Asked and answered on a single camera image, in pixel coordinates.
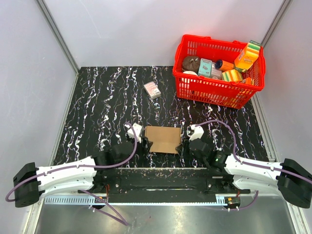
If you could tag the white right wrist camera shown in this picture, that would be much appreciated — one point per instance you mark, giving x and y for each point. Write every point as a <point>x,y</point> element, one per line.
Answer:
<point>194,131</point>

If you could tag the orange can with blue lid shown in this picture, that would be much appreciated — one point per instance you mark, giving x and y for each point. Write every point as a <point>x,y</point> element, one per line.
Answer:
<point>223,65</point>

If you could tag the pink grey small box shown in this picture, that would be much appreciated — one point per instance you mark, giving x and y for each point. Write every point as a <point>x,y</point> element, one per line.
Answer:
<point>215,73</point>

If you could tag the small orange packet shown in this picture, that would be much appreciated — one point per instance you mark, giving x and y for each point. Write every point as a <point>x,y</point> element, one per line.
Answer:
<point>248,81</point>

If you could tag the red plastic shopping basket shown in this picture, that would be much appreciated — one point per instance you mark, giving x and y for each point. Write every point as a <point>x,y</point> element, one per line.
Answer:
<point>213,91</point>

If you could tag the aluminium front rail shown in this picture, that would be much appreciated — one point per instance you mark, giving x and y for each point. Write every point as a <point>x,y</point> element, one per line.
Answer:
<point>155,198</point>

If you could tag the teal small box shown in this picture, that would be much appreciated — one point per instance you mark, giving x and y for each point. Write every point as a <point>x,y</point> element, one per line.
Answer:
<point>205,68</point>

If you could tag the yellow green striped sponge pack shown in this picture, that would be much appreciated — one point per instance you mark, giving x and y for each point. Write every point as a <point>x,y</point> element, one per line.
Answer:
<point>232,76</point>

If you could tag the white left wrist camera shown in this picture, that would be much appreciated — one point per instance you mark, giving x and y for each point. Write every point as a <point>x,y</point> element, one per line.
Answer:
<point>134,131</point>

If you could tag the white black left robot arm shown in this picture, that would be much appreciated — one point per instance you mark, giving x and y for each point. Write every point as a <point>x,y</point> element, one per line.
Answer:
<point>32,183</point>

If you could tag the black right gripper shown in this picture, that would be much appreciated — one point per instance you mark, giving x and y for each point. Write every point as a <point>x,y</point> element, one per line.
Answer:
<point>183,149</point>

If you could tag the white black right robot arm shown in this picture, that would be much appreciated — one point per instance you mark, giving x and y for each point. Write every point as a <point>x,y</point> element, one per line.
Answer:
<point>287,179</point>

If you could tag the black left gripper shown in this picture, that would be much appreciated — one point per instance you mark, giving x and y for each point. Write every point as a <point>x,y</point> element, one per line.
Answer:
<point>144,150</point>

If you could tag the white round container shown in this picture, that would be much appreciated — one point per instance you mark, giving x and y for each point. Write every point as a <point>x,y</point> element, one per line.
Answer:
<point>190,73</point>

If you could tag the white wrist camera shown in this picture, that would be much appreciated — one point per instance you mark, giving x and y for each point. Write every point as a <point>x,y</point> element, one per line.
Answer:
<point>134,131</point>
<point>194,131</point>

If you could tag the brown round bread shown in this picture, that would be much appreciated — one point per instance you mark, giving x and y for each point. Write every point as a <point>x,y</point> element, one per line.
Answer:
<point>191,63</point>

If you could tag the small grey card box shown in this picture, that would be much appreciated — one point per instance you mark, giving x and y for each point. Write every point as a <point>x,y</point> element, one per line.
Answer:
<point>152,90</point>

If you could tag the tall orange juice carton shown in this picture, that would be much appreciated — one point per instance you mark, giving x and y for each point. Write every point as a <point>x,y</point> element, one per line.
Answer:
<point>247,56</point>

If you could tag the brown cardboard box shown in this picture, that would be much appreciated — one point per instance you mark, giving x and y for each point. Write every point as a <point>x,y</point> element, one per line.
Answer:
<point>164,139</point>

